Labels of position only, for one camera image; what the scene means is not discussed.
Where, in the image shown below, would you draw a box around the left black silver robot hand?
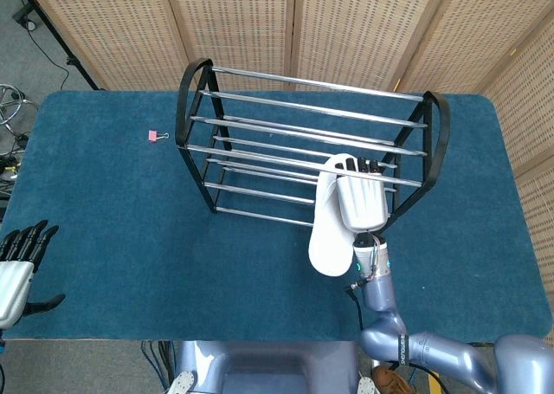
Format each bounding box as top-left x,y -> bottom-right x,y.
0,219 -> 66,330

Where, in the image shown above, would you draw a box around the chrome chair base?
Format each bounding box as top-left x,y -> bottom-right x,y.
0,83 -> 40,135

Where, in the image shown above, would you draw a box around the black chrome shoe rack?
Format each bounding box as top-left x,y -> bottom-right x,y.
175,57 -> 452,242

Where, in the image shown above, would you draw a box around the tangled floor cables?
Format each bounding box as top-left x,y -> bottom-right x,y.
0,127 -> 30,209

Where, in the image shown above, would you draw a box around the blue carpet mat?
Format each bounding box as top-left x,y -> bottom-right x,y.
0,89 -> 545,342

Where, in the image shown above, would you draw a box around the black cables under table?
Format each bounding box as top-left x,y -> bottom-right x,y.
140,340 -> 177,391

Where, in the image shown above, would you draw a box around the black stand with cable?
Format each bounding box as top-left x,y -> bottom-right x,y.
9,0 -> 105,91

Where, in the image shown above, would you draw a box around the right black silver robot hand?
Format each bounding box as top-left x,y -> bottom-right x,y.
332,154 -> 390,233

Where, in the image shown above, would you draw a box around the white slipper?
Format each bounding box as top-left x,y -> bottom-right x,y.
308,152 -> 360,277

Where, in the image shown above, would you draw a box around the blue-grey robot torso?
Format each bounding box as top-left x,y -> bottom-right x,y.
177,340 -> 360,394

